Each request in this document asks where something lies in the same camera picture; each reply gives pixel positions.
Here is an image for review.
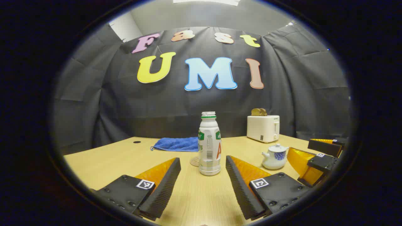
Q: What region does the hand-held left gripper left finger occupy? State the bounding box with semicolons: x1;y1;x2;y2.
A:
90;157;182;221

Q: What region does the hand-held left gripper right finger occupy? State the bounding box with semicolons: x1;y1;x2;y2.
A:
225;155;311;221

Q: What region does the white blue-patterned teacup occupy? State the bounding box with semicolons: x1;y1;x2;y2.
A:
262;144;290;170

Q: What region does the white plastic water bottle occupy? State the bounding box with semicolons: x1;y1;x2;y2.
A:
198;111;222;176

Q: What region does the blue towel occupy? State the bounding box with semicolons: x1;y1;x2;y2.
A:
150;137;199;152

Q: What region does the white toaster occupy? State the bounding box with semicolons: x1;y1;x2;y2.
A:
247;115;280;143

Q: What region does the black backdrop cloth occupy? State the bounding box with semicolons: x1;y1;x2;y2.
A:
52;24;351;156

